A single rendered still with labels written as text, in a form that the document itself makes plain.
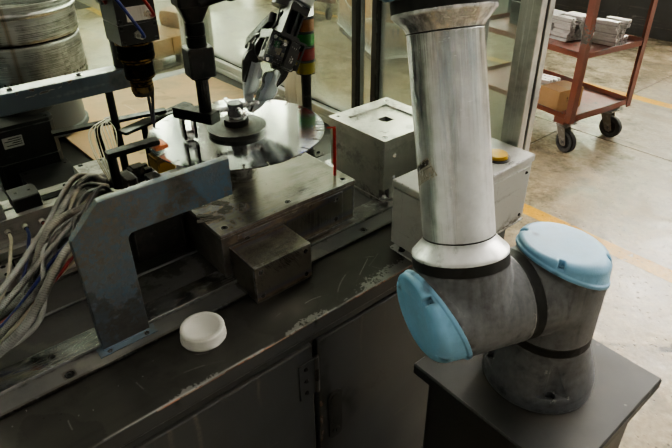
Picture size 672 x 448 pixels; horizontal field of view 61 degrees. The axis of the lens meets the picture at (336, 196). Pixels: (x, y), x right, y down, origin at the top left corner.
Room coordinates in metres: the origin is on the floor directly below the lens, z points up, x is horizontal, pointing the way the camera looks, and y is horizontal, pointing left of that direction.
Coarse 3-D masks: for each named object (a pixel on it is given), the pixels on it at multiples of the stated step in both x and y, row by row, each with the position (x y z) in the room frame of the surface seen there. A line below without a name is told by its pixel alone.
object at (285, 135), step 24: (168, 120) 1.04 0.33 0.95; (288, 120) 1.03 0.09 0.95; (312, 120) 1.03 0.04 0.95; (168, 144) 0.93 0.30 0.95; (192, 144) 0.93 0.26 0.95; (216, 144) 0.93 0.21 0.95; (240, 144) 0.92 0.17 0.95; (264, 144) 0.92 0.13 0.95; (288, 144) 0.92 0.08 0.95; (312, 144) 0.92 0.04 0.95; (240, 168) 0.83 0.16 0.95
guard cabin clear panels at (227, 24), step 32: (96, 0) 1.90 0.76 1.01; (160, 0) 2.03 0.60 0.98; (256, 0) 1.77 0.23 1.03; (320, 0) 1.53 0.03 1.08; (512, 0) 1.09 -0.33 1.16; (96, 32) 1.88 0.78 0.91; (160, 32) 2.02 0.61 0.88; (224, 32) 1.94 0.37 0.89; (320, 32) 1.54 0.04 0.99; (384, 32) 1.35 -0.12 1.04; (512, 32) 1.08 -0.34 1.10; (96, 64) 1.87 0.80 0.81; (160, 64) 2.01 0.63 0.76; (320, 64) 1.54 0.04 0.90; (384, 64) 1.34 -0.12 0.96; (320, 96) 1.54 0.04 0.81; (384, 96) 1.34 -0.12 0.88
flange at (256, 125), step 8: (224, 120) 0.98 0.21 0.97; (232, 120) 0.98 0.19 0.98; (240, 120) 0.98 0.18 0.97; (248, 120) 0.99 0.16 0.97; (256, 120) 1.01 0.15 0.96; (264, 120) 1.01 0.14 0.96; (208, 128) 0.98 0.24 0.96; (216, 128) 0.97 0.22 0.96; (224, 128) 0.97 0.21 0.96; (232, 128) 0.97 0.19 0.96; (240, 128) 0.97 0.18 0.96; (248, 128) 0.97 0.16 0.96; (256, 128) 0.97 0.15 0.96; (264, 128) 0.98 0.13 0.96; (216, 136) 0.94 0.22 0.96; (224, 136) 0.94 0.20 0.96; (232, 136) 0.94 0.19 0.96; (240, 136) 0.94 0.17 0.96; (248, 136) 0.94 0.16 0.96; (256, 136) 0.95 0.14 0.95
